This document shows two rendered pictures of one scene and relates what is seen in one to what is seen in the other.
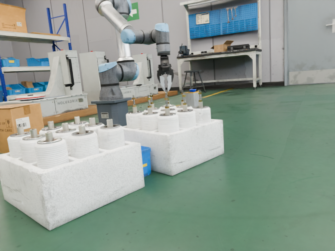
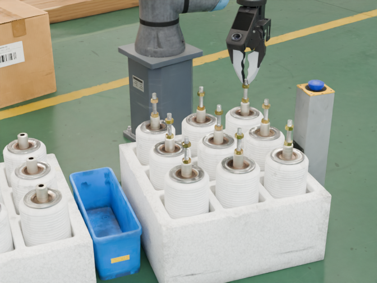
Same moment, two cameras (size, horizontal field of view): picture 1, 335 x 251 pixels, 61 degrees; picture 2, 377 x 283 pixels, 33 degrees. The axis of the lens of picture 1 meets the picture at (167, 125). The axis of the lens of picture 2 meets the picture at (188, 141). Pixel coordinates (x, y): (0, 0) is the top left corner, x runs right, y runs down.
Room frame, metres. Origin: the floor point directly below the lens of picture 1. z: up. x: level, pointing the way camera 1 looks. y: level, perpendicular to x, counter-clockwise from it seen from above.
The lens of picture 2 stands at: (0.22, -0.50, 0.94)
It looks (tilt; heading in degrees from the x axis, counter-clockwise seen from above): 28 degrees down; 25
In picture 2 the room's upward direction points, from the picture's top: straight up
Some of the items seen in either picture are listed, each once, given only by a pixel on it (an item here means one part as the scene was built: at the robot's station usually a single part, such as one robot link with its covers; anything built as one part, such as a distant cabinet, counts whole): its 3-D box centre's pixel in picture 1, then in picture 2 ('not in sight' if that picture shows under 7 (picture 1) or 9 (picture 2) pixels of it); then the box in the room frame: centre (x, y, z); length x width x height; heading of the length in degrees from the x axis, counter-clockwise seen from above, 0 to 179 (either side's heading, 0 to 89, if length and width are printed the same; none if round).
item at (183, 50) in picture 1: (183, 50); not in sight; (6.04, -0.46, 0.87); 0.41 x 0.17 x 0.25; 152
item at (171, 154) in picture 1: (170, 140); (217, 199); (1.43, -0.01, 0.09); 0.39 x 0.39 x 0.18; 44
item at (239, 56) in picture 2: (162, 83); (242, 62); (1.62, 0.01, 0.38); 0.06 x 0.03 x 0.09; 0
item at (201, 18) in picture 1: (202, 18); not in sight; (6.48, -0.95, 1.54); 0.32 x 0.02 x 0.25; 62
